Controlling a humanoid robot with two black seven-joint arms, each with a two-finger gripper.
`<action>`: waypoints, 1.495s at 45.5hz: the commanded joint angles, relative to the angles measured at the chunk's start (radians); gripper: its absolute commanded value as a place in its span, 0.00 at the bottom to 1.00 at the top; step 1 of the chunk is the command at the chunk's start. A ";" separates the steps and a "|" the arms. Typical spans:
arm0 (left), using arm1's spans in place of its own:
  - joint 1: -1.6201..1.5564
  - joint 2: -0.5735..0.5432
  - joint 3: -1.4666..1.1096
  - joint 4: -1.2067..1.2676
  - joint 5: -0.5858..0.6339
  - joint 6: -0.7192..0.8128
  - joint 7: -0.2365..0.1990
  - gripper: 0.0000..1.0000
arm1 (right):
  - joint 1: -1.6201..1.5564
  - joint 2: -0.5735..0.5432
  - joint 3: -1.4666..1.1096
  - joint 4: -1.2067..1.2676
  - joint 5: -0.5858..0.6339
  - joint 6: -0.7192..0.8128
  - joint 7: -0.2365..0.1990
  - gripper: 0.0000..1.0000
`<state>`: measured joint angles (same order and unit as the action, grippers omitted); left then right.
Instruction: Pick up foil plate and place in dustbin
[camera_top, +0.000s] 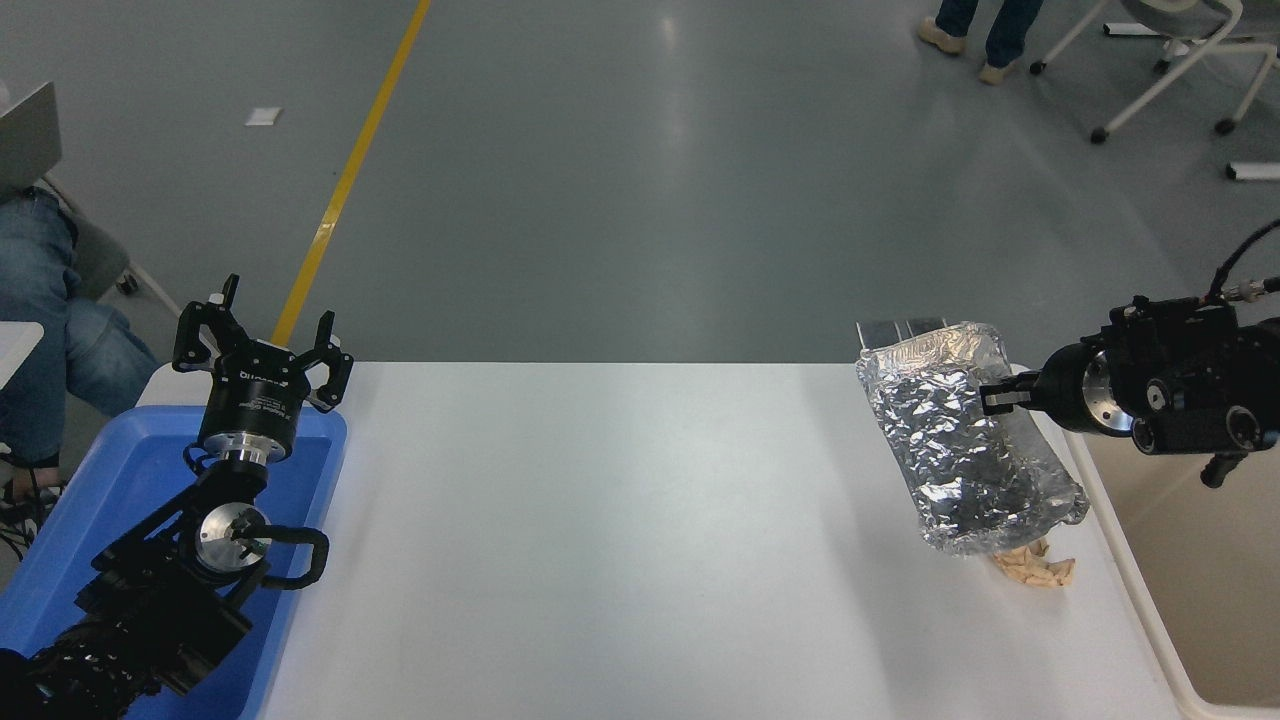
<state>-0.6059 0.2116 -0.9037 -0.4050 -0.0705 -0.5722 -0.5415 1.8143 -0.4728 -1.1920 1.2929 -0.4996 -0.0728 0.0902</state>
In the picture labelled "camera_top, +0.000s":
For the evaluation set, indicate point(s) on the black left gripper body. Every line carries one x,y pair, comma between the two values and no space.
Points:
252,400

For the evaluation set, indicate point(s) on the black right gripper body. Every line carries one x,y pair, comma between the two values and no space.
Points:
1065,390

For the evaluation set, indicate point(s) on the silver foil plate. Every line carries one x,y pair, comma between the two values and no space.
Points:
940,450

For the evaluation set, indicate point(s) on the grey office chair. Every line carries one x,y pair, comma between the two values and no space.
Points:
100,255

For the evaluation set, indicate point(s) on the blue plastic tray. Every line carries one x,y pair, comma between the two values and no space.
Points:
120,470

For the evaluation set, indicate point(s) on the seated person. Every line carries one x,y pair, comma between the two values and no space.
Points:
50,320

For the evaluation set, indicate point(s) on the crumpled tan paper ball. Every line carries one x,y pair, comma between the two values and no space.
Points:
1035,570

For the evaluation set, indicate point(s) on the small white side table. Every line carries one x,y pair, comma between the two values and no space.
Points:
15,345

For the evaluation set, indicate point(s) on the white paper scrap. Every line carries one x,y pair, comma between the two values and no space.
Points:
263,117

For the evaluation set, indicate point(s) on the large pale plastic bin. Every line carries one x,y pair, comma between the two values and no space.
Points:
1200,600

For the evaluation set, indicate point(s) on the grey laptop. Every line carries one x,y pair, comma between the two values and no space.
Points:
25,140

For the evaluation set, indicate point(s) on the white bar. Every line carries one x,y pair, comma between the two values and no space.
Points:
1255,171

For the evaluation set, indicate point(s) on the white swivel chair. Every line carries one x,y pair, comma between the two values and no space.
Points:
1170,70

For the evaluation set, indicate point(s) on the standing person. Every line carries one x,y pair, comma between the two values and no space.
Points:
1000,30

